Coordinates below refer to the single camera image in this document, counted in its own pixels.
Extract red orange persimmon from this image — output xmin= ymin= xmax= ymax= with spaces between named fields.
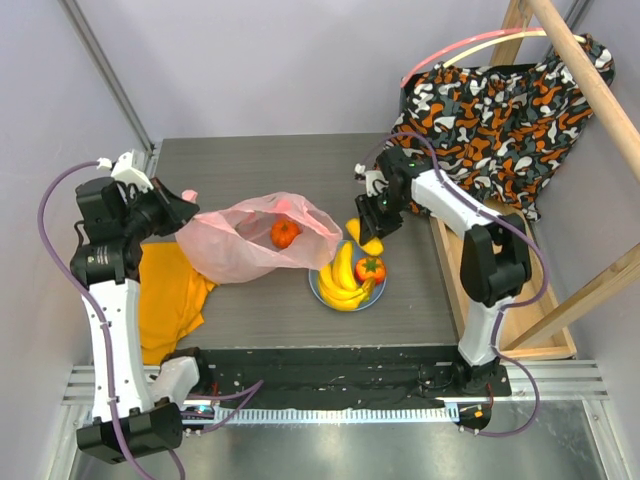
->
xmin=354 ymin=256 xmax=387 ymax=285

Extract yellow green mango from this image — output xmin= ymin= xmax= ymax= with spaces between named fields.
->
xmin=346 ymin=218 xmax=384 ymax=257

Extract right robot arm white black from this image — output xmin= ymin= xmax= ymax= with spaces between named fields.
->
xmin=354 ymin=147 xmax=532 ymax=395

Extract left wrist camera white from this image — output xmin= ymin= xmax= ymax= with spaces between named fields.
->
xmin=97 ymin=149 xmax=153 ymax=192

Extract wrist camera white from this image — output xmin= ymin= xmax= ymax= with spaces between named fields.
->
xmin=97 ymin=149 xmax=153 ymax=192
xmin=354 ymin=163 xmax=388 ymax=197

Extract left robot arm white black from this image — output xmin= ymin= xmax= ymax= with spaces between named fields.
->
xmin=70 ymin=177 xmax=213 ymax=464

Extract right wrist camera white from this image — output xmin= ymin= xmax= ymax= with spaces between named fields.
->
xmin=354 ymin=163 xmax=388 ymax=197

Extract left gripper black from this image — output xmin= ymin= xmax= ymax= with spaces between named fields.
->
xmin=119 ymin=177 xmax=198 ymax=242

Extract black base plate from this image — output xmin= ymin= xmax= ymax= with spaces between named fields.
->
xmin=197 ymin=345 xmax=512 ymax=410

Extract blue plate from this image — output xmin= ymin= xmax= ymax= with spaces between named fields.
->
xmin=308 ymin=241 xmax=388 ymax=312

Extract patterned camouflage cloth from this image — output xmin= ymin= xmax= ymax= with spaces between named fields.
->
xmin=386 ymin=52 xmax=593 ymax=222

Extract aluminium rail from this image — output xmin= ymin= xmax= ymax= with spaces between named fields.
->
xmin=47 ymin=359 xmax=611 ymax=480

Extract pink white hoop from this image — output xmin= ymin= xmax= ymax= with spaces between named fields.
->
xmin=401 ymin=26 xmax=546 ymax=90

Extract yellow banana bunch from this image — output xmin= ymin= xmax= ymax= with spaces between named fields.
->
xmin=311 ymin=241 xmax=376 ymax=312

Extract pink plastic bag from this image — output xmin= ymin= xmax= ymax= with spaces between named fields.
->
xmin=175 ymin=192 xmax=343 ymax=285

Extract wooden rack frame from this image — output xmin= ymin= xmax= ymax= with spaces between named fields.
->
xmin=416 ymin=1 xmax=639 ymax=360

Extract orange cloth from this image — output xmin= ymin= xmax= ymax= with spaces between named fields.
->
xmin=139 ymin=242 xmax=216 ymax=365

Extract orange tangerine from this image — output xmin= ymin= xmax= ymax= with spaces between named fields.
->
xmin=270 ymin=219 xmax=301 ymax=249

